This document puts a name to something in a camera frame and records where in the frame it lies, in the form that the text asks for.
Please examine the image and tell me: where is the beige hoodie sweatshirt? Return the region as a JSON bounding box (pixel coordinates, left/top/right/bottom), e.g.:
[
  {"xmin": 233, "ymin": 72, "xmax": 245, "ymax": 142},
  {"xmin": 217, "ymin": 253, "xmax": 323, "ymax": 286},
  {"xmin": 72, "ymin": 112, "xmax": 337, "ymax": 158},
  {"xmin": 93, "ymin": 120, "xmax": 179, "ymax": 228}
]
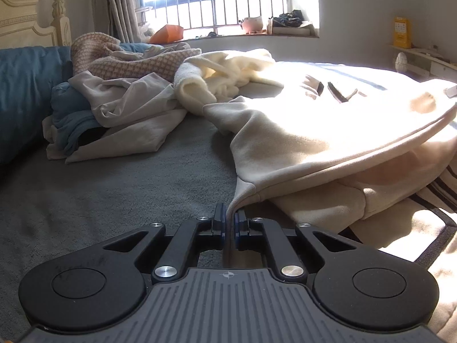
[{"xmin": 203, "ymin": 71, "xmax": 456, "ymax": 232}]

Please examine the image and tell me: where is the cardboard tray with dark clothes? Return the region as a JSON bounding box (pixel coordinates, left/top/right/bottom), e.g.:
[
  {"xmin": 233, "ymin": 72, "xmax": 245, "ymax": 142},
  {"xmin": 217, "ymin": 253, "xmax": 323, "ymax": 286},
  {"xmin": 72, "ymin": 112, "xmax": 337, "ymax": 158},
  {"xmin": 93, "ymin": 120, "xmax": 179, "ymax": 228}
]
[{"xmin": 266, "ymin": 9, "xmax": 318, "ymax": 37}]

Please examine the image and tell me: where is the grey fleece bed blanket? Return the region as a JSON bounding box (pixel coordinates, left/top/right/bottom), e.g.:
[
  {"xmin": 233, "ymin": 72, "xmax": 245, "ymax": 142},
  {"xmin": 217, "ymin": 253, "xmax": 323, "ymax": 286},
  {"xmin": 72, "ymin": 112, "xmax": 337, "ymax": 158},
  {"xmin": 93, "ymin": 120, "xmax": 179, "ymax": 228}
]
[{"xmin": 0, "ymin": 78, "xmax": 457, "ymax": 340}]

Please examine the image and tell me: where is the light grey crumpled garment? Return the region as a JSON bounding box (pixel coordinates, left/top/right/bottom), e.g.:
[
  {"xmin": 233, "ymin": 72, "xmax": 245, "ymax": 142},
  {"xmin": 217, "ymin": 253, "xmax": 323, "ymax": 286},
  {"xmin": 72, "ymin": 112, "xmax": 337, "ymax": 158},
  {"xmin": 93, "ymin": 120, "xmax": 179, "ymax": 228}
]
[{"xmin": 42, "ymin": 71, "xmax": 187, "ymax": 163}]

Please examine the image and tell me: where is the blue crumpled garment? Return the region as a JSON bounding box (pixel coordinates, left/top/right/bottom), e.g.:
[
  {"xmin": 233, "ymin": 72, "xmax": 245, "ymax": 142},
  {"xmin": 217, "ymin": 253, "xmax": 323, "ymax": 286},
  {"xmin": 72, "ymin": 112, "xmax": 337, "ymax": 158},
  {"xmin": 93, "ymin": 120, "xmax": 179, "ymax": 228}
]
[{"xmin": 51, "ymin": 82, "xmax": 108, "ymax": 156}]

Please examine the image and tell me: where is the cream fleece garment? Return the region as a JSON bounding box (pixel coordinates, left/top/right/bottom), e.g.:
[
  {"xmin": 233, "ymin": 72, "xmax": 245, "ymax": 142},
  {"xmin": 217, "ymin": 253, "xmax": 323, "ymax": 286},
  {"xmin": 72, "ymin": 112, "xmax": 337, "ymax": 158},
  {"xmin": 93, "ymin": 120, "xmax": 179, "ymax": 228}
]
[{"xmin": 173, "ymin": 49, "xmax": 284, "ymax": 116}]

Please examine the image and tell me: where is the pink patterned blanket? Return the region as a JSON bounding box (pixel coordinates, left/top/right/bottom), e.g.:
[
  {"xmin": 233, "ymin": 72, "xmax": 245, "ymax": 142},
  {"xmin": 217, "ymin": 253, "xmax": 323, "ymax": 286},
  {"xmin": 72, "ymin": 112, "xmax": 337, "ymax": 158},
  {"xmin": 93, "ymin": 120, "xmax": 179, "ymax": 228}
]
[{"xmin": 71, "ymin": 33, "xmax": 201, "ymax": 82}]

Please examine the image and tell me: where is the orange box on sill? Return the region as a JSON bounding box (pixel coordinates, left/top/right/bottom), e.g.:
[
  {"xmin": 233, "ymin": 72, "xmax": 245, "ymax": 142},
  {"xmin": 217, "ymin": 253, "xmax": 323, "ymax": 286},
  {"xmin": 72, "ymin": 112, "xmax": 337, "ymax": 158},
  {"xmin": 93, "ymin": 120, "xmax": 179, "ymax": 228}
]
[{"xmin": 149, "ymin": 24, "xmax": 184, "ymax": 45}]

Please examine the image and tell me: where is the white side shelf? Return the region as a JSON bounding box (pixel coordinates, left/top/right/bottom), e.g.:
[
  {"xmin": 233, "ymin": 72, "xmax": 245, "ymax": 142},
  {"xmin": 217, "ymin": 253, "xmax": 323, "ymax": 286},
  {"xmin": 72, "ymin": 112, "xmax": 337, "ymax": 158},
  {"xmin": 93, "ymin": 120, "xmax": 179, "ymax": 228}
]
[{"xmin": 390, "ymin": 45, "xmax": 456, "ymax": 82}]

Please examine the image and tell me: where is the pink bowl on sill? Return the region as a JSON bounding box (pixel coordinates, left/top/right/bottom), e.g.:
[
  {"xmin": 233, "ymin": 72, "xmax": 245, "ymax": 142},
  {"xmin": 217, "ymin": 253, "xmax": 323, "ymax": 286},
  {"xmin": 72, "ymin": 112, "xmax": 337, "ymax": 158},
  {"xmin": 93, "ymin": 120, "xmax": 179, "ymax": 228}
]
[{"xmin": 239, "ymin": 16, "xmax": 263, "ymax": 34}]

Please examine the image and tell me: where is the blue pillow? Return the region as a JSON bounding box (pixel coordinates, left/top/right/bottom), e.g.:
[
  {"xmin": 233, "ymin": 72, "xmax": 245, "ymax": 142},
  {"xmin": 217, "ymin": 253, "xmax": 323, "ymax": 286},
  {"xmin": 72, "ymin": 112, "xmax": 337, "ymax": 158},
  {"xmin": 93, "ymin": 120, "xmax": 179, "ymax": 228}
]
[{"xmin": 1, "ymin": 47, "xmax": 73, "ymax": 173}]

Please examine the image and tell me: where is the beige curtain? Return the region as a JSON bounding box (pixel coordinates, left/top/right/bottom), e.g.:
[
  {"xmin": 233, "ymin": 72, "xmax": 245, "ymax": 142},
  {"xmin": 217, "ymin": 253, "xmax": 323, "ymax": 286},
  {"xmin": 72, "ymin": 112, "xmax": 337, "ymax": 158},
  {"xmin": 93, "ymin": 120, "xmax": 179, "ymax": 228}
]
[{"xmin": 92, "ymin": 0, "xmax": 143, "ymax": 43}]

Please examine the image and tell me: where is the yellow calendar box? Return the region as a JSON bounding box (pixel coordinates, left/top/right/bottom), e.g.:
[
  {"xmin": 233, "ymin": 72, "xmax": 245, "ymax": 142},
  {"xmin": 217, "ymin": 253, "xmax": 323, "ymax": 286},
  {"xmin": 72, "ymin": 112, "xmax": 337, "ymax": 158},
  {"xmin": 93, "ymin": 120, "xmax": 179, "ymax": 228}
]
[{"xmin": 394, "ymin": 16, "xmax": 412, "ymax": 49}]

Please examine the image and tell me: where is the cream carved headboard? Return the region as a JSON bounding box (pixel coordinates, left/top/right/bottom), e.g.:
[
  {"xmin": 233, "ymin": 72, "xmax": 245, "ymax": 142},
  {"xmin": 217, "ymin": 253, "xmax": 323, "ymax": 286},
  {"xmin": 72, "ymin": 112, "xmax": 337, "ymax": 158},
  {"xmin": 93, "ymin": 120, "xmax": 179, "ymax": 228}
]
[{"xmin": 0, "ymin": 0, "xmax": 72, "ymax": 50}]

